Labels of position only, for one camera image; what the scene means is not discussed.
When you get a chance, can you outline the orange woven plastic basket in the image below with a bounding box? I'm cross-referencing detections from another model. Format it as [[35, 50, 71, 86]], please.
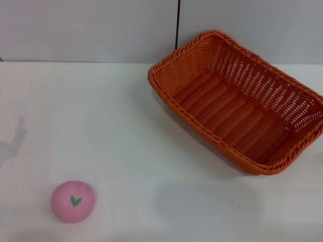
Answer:
[[147, 30, 323, 176]]

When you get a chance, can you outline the pink peach toy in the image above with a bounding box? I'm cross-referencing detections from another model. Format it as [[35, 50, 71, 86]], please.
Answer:
[[51, 180, 96, 224]]

